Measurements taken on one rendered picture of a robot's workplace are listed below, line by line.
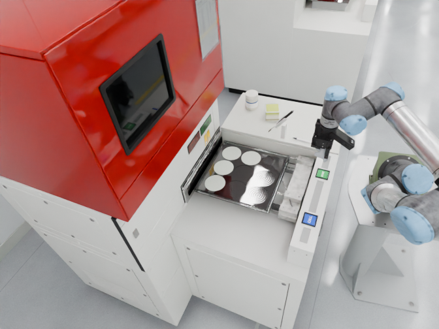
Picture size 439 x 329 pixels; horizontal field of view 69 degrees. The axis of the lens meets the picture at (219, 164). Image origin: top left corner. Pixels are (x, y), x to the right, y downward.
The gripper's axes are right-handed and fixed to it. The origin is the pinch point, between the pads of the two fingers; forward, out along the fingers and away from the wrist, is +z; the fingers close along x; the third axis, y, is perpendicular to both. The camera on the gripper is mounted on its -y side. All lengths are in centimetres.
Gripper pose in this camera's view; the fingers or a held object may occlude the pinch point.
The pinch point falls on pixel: (326, 159)
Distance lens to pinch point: 145.3
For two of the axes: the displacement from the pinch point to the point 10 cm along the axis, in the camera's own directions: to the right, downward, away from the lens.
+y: -9.1, -2.5, 3.3
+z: 0.8, 6.8, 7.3
